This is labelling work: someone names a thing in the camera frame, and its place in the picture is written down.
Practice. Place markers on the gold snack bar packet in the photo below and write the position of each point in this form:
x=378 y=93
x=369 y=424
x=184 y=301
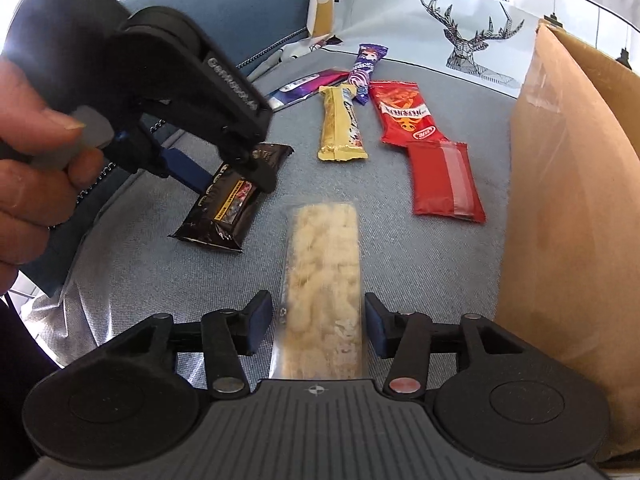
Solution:
x=340 y=125

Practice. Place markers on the clear pale cracker packet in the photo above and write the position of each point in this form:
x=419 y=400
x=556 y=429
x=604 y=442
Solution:
x=322 y=260

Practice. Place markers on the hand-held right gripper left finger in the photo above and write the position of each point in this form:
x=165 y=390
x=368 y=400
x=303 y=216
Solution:
x=260 y=321

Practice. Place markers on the dark brown snack packet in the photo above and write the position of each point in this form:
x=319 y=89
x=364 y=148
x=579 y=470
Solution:
x=220 y=220

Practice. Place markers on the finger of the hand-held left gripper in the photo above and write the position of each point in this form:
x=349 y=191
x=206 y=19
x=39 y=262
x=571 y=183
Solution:
x=187 y=167
x=255 y=170

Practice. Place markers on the red printed snack packet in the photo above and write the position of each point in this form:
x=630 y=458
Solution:
x=405 y=110

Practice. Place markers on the white deer printed cloth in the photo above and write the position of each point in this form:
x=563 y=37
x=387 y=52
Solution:
x=425 y=20

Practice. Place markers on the brown cardboard box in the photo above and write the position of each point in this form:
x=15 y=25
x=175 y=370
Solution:
x=560 y=210

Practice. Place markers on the silver purple packet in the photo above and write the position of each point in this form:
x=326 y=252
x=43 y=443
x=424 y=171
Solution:
x=300 y=87

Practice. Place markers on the purple twisted candy packet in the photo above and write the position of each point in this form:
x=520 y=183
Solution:
x=365 y=70

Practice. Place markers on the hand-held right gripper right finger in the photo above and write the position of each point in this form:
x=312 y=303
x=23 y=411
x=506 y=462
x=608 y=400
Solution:
x=375 y=321

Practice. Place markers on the blue sofa back cushion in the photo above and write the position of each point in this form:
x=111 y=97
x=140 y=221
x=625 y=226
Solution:
x=240 y=5

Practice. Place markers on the plain red snack packet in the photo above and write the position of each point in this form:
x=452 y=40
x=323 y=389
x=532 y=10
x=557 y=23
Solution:
x=435 y=185

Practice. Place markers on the person's left hand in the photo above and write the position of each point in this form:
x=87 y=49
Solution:
x=30 y=200

